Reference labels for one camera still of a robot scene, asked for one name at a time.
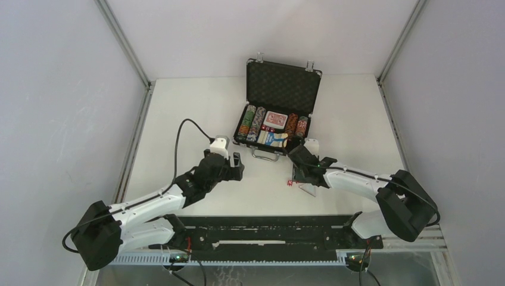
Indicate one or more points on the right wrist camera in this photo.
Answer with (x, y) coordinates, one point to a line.
(312, 145)

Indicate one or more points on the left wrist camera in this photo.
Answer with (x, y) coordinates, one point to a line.
(220, 146)

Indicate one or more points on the blue tan poker chip row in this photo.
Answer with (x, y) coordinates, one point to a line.
(256, 124)

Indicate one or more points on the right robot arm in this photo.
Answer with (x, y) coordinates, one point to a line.
(405, 208)

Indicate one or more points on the clear triangle dealer marker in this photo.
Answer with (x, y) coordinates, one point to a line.
(309, 188)

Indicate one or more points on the left aluminium frame post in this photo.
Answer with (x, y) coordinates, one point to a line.
(120, 36)

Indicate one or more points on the red dice in case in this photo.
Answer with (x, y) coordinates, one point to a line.
(268, 128)

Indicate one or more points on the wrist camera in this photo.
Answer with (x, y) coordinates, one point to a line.
(220, 146)
(312, 145)

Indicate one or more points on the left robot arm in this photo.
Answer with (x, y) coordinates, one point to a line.
(104, 231)

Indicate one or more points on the blue texas holdem card box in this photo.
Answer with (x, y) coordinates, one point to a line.
(272, 139)

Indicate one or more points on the aluminium frame rail front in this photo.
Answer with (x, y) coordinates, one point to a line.
(430, 240)

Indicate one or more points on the red white poker chip row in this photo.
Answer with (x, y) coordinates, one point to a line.
(301, 127)

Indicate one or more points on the black poker set case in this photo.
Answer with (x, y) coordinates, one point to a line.
(280, 88)

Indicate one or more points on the orange black poker chip row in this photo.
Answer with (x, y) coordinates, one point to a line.
(291, 125)

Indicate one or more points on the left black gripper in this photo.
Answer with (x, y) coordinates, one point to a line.
(233, 173)

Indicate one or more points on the green poker chip row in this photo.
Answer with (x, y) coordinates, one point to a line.
(246, 121)

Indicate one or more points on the right aluminium frame post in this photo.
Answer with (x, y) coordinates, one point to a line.
(404, 34)

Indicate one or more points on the red playing card deck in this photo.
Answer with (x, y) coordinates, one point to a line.
(275, 120)

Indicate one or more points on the aluminium frame post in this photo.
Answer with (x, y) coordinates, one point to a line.
(404, 34)
(120, 36)

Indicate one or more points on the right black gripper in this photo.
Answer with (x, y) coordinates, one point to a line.
(297, 176)

